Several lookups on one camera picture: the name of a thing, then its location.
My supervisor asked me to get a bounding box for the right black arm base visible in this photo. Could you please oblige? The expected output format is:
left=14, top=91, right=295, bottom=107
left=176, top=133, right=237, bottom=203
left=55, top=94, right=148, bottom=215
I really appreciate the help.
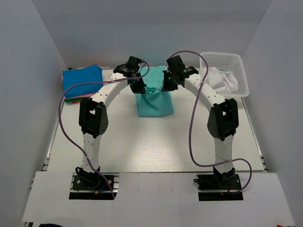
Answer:
left=193, top=174, right=243, bottom=201

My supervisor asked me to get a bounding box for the folded pink t shirt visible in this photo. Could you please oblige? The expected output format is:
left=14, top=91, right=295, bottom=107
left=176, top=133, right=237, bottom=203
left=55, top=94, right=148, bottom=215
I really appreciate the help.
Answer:
left=74, top=93, right=95, bottom=98

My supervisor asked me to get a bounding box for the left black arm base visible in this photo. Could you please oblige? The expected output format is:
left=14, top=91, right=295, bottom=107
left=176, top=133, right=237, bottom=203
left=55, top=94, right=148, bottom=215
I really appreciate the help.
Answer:
left=69, top=173, right=114, bottom=201

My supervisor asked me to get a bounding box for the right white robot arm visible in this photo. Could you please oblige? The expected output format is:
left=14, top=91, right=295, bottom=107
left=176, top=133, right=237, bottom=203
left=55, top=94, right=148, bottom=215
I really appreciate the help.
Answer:
left=162, top=55, right=239, bottom=189

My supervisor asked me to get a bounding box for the white plastic basket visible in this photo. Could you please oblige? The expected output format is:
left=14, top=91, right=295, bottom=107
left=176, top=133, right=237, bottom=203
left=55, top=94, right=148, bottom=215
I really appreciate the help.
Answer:
left=200, top=52, right=250, bottom=97

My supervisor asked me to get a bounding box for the teal t shirt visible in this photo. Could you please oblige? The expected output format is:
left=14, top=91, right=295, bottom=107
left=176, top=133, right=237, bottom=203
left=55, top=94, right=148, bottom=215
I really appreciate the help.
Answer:
left=135, top=65, right=174, bottom=117

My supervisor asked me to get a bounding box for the white t shirt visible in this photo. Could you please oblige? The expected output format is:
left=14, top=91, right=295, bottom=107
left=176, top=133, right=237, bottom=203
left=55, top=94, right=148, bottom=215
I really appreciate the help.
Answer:
left=205, top=67, right=238, bottom=95

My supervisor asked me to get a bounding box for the folded green t shirt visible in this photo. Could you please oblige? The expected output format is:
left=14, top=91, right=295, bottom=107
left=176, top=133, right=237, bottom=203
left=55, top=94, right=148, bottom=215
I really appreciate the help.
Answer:
left=64, top=98, right=82, bottom=103

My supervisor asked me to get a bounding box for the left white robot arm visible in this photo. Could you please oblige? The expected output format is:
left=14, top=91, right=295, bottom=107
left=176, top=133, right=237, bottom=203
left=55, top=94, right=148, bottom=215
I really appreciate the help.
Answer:
left=75, top=56, right=146, bottom=189

